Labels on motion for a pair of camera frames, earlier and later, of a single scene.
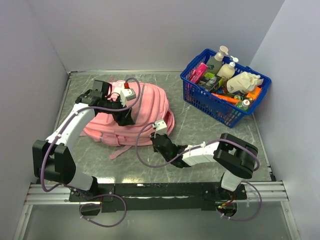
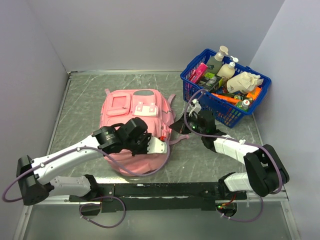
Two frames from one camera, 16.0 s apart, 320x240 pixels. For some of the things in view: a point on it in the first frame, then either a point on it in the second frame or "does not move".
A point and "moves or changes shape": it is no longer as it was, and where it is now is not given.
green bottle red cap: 243,105 does not move
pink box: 198,73 does not move
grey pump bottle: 214,63 does not move
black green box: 209,80 does not move
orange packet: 231,100 does not move
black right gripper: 152,138 to 180,126
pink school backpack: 147,105 moves or changes shape
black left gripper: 124,118 to 144,151
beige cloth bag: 244,82 does not move
